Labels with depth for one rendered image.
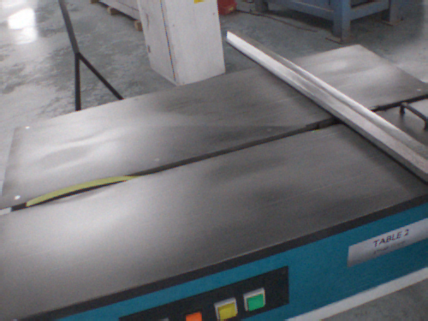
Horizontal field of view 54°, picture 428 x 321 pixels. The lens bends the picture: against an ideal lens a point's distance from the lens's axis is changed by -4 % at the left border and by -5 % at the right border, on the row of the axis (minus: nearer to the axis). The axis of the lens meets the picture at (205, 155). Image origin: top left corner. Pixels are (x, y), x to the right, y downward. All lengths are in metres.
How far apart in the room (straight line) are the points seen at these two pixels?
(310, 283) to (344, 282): 0.07
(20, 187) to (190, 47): 2.04
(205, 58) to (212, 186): 2.15
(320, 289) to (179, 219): 0.25
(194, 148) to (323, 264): 0.31
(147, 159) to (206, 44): 2.05
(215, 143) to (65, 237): 0.32
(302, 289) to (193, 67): 2.23
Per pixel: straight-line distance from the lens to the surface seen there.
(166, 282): 0.59
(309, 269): 0.68
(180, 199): 0.69
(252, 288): 0.65
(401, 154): 0.76
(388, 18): 3.73
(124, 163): 0.81
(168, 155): 0.80
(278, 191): 0.68
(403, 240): 0.75
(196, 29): 2.74
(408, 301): 1.50
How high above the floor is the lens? 1.17
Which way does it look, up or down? 34 degrees down
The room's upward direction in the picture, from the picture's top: 9 degrees counter-clockwise
